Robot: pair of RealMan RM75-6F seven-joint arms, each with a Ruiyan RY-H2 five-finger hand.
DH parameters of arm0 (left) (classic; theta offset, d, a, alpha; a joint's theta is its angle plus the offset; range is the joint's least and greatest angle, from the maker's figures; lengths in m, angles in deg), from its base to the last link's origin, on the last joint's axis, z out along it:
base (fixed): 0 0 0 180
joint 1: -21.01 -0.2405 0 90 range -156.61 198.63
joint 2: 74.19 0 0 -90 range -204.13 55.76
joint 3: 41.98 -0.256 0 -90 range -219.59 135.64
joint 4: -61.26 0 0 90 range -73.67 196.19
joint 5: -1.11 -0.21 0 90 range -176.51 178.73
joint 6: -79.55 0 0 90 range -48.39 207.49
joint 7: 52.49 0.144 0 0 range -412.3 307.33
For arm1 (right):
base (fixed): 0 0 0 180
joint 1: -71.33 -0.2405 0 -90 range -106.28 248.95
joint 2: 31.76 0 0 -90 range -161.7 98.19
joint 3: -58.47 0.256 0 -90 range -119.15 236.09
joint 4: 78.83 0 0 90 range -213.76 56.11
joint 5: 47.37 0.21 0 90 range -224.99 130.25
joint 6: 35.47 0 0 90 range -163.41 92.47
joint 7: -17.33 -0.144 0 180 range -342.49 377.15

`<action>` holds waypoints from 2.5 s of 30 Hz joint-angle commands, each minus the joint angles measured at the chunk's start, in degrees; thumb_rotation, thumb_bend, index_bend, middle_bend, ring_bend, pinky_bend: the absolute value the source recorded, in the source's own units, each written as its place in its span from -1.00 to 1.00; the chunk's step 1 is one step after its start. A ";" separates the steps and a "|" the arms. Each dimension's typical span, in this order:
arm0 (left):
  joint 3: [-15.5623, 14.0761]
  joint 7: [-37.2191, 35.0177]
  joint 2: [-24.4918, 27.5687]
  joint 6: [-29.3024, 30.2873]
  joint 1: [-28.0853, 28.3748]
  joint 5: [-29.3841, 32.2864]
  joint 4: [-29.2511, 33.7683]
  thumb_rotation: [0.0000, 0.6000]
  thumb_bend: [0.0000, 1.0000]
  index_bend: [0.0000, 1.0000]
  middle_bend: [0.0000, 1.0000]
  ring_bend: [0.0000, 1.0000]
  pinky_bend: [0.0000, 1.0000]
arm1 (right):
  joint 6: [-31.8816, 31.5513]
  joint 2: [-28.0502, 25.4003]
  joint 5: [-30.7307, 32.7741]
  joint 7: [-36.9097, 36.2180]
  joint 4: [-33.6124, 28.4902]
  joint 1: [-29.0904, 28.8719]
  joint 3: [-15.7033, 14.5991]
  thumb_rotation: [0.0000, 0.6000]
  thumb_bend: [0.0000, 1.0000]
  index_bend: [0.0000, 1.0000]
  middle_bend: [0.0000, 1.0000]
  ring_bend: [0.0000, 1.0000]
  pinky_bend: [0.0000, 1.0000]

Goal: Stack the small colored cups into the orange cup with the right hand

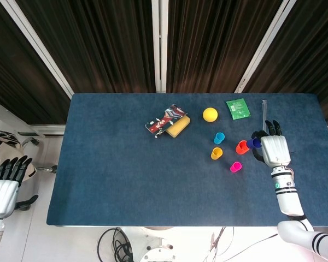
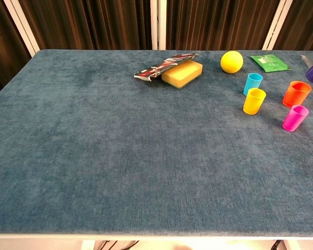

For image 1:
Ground blue fabric table cover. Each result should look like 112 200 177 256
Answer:
46 92 328 228

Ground pink plastic cup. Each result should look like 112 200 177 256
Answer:
229 161 243 174

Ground dark blue plastic cup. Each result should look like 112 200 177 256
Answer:
247 138 263 150

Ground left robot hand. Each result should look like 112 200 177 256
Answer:
0 155 39 219

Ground yellow ball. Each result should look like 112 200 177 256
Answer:
202 107 219 123

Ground dark red printed snack packet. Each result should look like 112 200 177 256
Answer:
144 103 188 139

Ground metal caster wheel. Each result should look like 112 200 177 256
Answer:
36 164 58 174

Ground green sachet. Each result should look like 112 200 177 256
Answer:
225 98 251 120

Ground thin red wires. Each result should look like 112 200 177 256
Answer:
204 226 236 262

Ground clear plastic tube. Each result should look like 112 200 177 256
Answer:
261 99 268 131

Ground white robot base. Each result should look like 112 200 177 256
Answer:
139 226 178 262

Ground white frame post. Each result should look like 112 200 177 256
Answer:
151 0 169 93
0 0 74 98
234 0 299 94

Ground black cable bundle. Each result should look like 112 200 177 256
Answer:
97 227 134 262

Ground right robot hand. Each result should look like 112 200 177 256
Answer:
251 119 292 168

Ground dark brown curtain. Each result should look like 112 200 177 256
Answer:
166 0 284 93
0 0 72 125
244 0 328 125
16 0 157 93

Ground yellow plastic cup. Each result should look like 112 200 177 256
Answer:
210 147 224 160

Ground red plastic cup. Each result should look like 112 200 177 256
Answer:
235 140 250 155

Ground yellow sponge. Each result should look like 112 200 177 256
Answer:
165 114 192 138

